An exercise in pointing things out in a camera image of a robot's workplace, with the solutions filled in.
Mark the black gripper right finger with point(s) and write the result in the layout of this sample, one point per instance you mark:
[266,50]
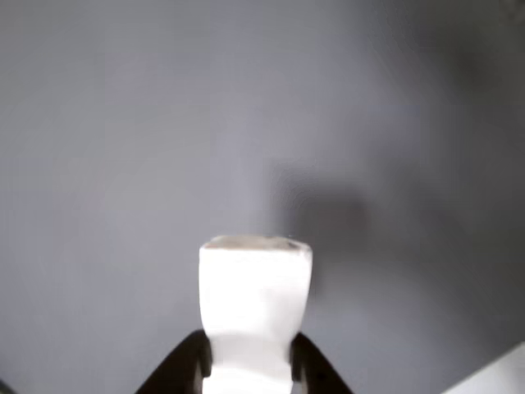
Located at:
[316,369]

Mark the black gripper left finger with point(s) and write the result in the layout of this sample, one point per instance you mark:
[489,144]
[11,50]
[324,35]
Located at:
[176,369]

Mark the white rectangular block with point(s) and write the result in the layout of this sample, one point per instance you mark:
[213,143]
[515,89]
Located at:
[254,295]

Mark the dark grey textured mat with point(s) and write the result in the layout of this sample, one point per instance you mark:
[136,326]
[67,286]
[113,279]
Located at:
[123,143]

